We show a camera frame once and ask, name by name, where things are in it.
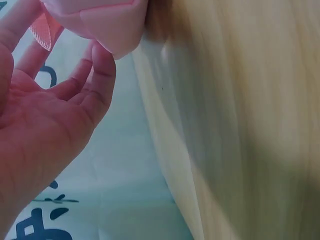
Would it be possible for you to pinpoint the coral mesh leaf-shaped piece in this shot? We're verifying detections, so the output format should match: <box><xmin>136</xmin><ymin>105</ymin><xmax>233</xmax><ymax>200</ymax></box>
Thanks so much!
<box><xmin>29</xmin><ymin>11</ymin><xmax>63</xmax><ymax>52</ymax></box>

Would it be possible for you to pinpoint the pink soft padded object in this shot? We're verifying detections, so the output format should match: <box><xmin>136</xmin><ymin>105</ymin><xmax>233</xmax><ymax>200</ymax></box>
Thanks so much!
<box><xmin>41</xmin><ymin>0</ymin><xmax>150</xmax><ymax>60</ymax></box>

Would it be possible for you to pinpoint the person's left hand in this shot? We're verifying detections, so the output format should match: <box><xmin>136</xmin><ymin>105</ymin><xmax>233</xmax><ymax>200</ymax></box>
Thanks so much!
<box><xmin>0</xmin><ymin>0</ymin><xmax>117</xmax><ymax>240</ymax></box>

